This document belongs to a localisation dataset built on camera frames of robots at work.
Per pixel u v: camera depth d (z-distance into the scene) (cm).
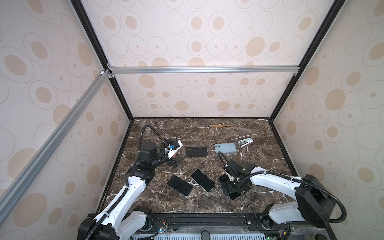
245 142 103
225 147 103
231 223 76
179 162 69
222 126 116
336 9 68
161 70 192
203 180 87
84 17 70
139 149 58
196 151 101
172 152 64
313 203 42
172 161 68
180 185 85
